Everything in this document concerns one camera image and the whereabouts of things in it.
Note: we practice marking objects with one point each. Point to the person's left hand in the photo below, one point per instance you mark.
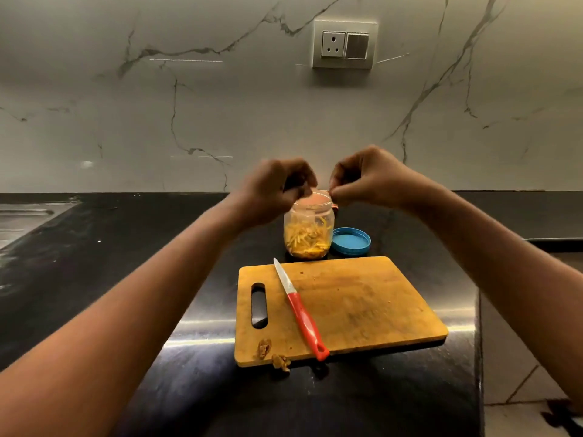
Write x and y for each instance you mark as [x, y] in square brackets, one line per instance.
[268, 191]

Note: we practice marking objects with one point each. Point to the person's right hand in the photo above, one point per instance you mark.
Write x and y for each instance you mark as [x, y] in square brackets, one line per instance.
[378, 182]

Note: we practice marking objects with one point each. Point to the blue-lidded plastic jar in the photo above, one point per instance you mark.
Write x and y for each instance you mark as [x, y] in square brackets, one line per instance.
[309, 218]

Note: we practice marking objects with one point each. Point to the blue jar lid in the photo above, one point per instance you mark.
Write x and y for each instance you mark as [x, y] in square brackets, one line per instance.
[350, 242]

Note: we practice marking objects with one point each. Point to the person's left forearm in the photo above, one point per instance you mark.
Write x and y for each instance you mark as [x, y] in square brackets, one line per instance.
[114, 327]

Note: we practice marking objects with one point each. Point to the wooden cutting board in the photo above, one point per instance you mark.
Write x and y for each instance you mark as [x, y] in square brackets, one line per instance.
[373, 304]

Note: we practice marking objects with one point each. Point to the beige cabinet door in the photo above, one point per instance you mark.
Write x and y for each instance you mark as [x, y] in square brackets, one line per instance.
[505, 341]

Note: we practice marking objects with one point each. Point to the steel sink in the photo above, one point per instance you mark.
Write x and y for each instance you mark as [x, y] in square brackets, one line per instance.
[25, 218]

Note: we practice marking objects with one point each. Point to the grey wall switch plate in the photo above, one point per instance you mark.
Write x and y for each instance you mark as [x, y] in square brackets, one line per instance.
[345, 44]

